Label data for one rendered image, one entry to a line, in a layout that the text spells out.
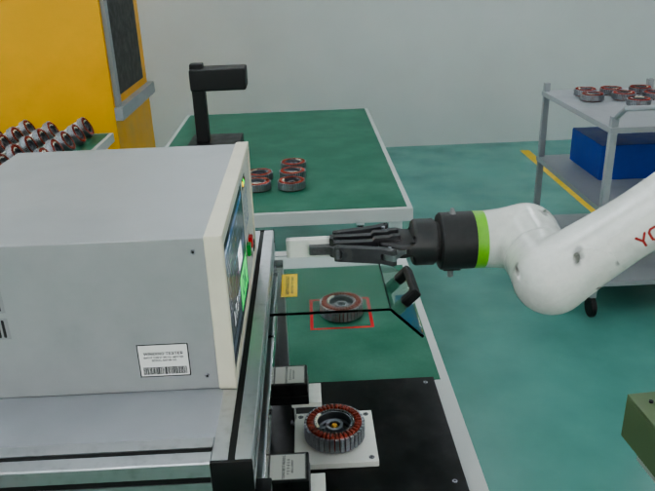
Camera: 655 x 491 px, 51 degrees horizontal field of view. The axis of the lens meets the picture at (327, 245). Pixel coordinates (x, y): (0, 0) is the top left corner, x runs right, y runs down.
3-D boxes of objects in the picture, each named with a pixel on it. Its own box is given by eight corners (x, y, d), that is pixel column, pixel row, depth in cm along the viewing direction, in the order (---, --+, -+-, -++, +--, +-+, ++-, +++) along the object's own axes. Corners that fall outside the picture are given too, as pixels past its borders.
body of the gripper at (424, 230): (440, 273, 108) (380, 276, 108) (430, 252, 116) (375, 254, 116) (441, 228, 105) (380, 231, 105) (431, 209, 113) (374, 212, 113)
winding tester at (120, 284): (256, 251, 126) (248, 140, 118) (237, 389, 86) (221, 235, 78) (40, 261, 125) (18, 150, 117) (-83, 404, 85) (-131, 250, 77)
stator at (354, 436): (366, 418, 133) (366, 401, 132) (364, 457, 123) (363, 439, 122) (308, 416, 134) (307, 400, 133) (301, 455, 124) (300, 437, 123)
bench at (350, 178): (368, 221, 453) (367, 107, 424) (410, 381, 282) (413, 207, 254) (200, 229, 451) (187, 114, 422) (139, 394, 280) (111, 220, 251)
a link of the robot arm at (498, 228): (544, 250, 118) (551, 190, 113) (569, 287, 107) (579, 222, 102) (462, 253, 118) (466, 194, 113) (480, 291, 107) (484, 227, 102)
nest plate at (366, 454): (370, 415, 136) (370, 409, 136) (379, 466, 123) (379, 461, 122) (294, 418, 136) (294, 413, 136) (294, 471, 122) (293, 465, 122)
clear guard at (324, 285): (404, 277, 139) (404, 249, 137) (424, 337, 117) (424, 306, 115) (242, 284, 139) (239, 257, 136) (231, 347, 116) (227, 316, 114)
